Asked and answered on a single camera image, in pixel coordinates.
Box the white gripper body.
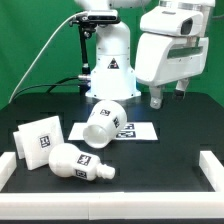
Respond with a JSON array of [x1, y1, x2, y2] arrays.
[[135, 33, 209, 86]]

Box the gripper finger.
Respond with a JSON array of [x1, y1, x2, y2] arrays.
[[173, 78, 189, 101], [149, 86, 163, 109]]

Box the white lamp bulb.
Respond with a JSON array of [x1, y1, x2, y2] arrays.
[[49, 143, 115, 181]]

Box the white lamp base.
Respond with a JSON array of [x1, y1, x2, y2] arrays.
[[13, 116, 64, 170]]

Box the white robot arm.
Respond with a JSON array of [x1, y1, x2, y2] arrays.
[[74, 0, 215, 109]]

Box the white lamp shade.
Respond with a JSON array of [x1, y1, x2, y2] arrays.
[[83, 100, 127, 149]]

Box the white marker paper sheet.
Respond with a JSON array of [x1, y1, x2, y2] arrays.
[[68, 122, 158, 141]]

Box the white right barrier block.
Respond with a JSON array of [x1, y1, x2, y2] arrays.
[[199, 151, 224, 193]]

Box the white barrier block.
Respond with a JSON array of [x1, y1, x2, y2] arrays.
[[0, 152, 17, 191], [199, 151, 224, 193]]

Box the white left barrier block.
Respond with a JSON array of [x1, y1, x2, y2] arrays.
[[0, 152, 17, 191]]

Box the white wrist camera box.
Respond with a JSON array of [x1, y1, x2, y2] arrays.
[[140, 6, 203, 36]]

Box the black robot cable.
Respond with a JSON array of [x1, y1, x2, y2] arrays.
[[9, 76, 84, 103]]

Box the white camera cable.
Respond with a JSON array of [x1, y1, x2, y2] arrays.
[[8, 11, 88, 104]]

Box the white front barrier wall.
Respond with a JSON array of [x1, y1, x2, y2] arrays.
[[0, 192, 224, 220]]

